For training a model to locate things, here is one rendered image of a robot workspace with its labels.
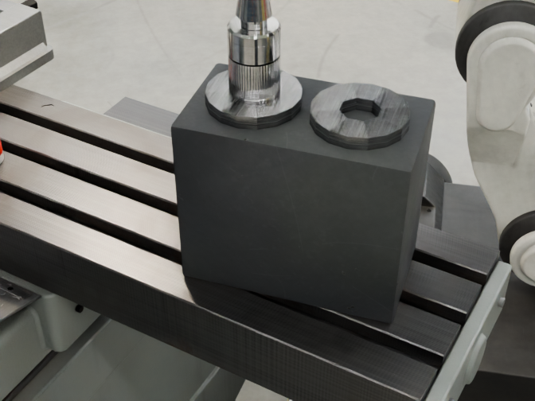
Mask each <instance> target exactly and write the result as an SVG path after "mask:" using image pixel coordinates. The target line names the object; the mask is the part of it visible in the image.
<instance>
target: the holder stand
mask: <svg viewBox="0 0 535 401"><path fill-rule="evenodd" d="M434 114H435V100H433V99H426V98H421V97H417V96H412V95H403V94H398V93H395V92H394V91H392V90H390V89H388V88H383V87H381V86H377V85H375V84H362V83H348V84H338V83H333V82H328V81H323V80H315V79H310V78H305V77H300V76H292V75H291V74H289V73H288V72H285V71H283V70H280V93H279V94H278V96H277V97H275V98H274V99H273V100H271V101H269V102H266V103H258V104H250V103H242V102H240V101H238V100H236V99H234V98H233V97H232V96H231V95H230V93H229V87H228V64H222V63H218V64H216V65H215V66H214V68H213V69H212V71H211V72H210V73H209V74H208V75H207V77H206V78H205V80H204V81H203V83H202V84H201V86H200V87H199V88H198V89H197V91H196V92H195V93H194V95H193V96H192V98H191V99H190V101H189V102H188V103H187V104H186V106H185V107H184V108H183V110H182V112H181V113H180V114H179V116H178V117H177V118H176V119H175V120H174V122H173V124H172V125H171V138H172V147H173V157H174V176H175V186H176V196H177V206H178V224H179V234H180V244H181V253H182V273H183V274H184V275H185V276H189V277H192V278H199V279H202V280H205V281H210V282H215V283H219V284H223V285H226V286H232V287H236V288H240V289H243V290H250V291H253V292H256V293H260V294H266V295H270V296H273V297H277V298H283V299H287V300H291V301H294V302H300V303H304V304H307V305H311V306H317V307H321V308H324V309H328V310H334V311H338V312H341V313H347V314H351V315H354V316H358V317H364V318H368V319H371V320H375V321H381V322H384V323H392V322H393V320H394V317H395V314H396V309H397V307H398V304H399V300H400V296H401V293H402V290H403V287H404V283H405V279H406V277H407V274H408V269H409V266H410V263H411V261H412V256H413V253H414V250H415V247H416V237H417V232H418V226H419V220H420V210H421V204H422V198H423V192H424V182H425V176H426V170H427V164H428V154H429V148H430V142H431V136H432V126H433V120H434Z"/></svg>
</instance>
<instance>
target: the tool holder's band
mask: <svg viewBox="0 0 535 401"><path fill-rule="evenodd" d="M227 35H228V39H229V40H230V41H231V42H233V43H235V44H237V45H240V46H244V47H251V48H257V47H264V46H267V45H271V44H273V43H275V42H276V41H278V40H279V38H280V36H281V25H280V23H279V21H278V20H277V19H275V18H274V17H272V16H271V17H270V18H269V19H268V20H267V25H266V26H265V27H264V28H262V29H257V30H251V29H245V28H244V27H243V26H242V25H241V23H240V19H239V18H237V17H236V16H235V17H234V18H233V19H232V20H230V21H229V22H228V24H227Z"/></svg>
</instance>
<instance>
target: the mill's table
mask: <svg viewBox="0 0 535 401"><path fill-rule="evenodd" d="M0 140H1V144H2V151H3V154H4V160H3V161H2V163H1V164H0V269H1V270H3V271H5V272H8V273H10V274H12V275H15V276H17V277H19V278H21V279H24V280H26V281H27V282H31V283H32V284H34V285H36V286H39V287H41V288H43V289H45V290H48V291H50V292H52V293H54V294H57V295H59V296H61V297H63V298H66V299H68V300H70V301H72V302H75V303H77V304H79V305H81V306H83V307H86V308H88V309H90V310H93V311H95V312H97V313H99V314H102V315H104V316H105V317H109V318H110V319H112V320H114V321H117V322H119V323H121V324H123V325H126V326H128V327H130V328H132V329H135V330H137V331H139V332H141V333H144V334H146V335H148V336H150V337H153V338H155V339H157V340H159V341H161V342H164V343H166V344H168V345H171V346H173V347H175V348H177V349H180V350H182V351H183V352H187V353H189V354H190V355H192V356H195V357H197V358H199V359H201V360H204V361H206V362H208V363H211V364H213V365H215V366H217V367H219V368H222V369H224V370H226V371H228V372H231V373H233V374H235V375H237V376H239V377H242V378H244V379H246V380H249V381H251V382H253V383H255V384H258V385H260V386H261V387H265V388H267V389H268V390H270V391H273V392H275V393H277V394H279V395H282V396H284V397H286V398H289V399H291V400H293V401H458V399H459V397H460V395H461V393H462V391H463V389H464V387H465V385H466V384H470V383H471V382H472V380H473V379H474V377H475V375H476V372H477V371H478V367H479V365H480V363H481V360H482V357H483V354H484V351H485V348H486V341H487V339H488V337H489V335H490V332H491V330H492V328H493V327H494V324H495V322H496V321H497V319H498V316H499V314H500V313H501V311H502V307H503V306H504V303H505V300H506V299H505V296H506V290H507V286H508V283H509V280H510V273H511V270H512V266H511V265H510V264H508V263H504V262H501V261H498V257H499V254H500V251H499V250H497V249H494V248H492V247H488V246H485V245H482V244H480V243H476V242H473V241H471V240H468V239H464V238H462V237H459V236H455V235H452V234H450V233H447V232H443V231H440V230H439V229H436V228H432V227H429V226H427V225H424V224H420V223H419V226H418V232H417V237H416V247H415V250H414V253H413V256H412V261H411V263H410V266H409V269H408V274H407V277H406V279H405V283H404V287H403V290H402V293H401V296H400V300H399V304H398V307H397V309H396V314H395V317H394V320H393V322H392V323H384V322H381V321H375V320H371V319H368V318H364V317H358V316H354V315H351V314H347V313H341V312H338V311H334V310H328V309H324V308H321V307H317V306H311V305H307V304H304V303H300V302H294V301H291V300H287V299H283V298H277V297H273V296H270V295H266V294H260V293H256V292H253V291H250V290H243V289H240V288H236V287H232V286H226V285H223V284H219V283H215V282H210V281H205V280H202V279H199V278H192V277H189V276H185V275H184V274H183V273H182V253H181V244H180V234H179V224H178V206H177V196H176V186H175V176H174V157H173V147H172V138H168V137H166V136H163V135H160V134H156V133H154V132H151V131H148V130H144V129H142V128H139V127H136V126H133V125H131V124H128V123H124V122H121V121H119V120H116V119H112V118H109V117H107V116H105V115H101V114H98V113H95V112H93V111H89V110H86V109H83V108H81V107H77V106H74V105H72V104H70V103H66V102H63V101H60V100H58V99H54V98H51V97H48V96H46V95H42V94H39V93H37V92H35V91H30V90H28V89H25V88H21V87H19V86H16V85H11V86H9V87H8V88H7V89H5V90H4V91H1V92H0Z"/></svg>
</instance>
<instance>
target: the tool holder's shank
mask: <svg viewBox="0 0 535 401"><path fill-rule="evenodd" d="M271 16H272V11H271V1H270V0H237V4H236V17H237V18H239V19H240V23H241V25H242V26H243V27H244V28H245V29H251V30H257V29H262V28H264V27H265V26H266V25H267V23H268V19H269V18H270V17H271Z"/></svg>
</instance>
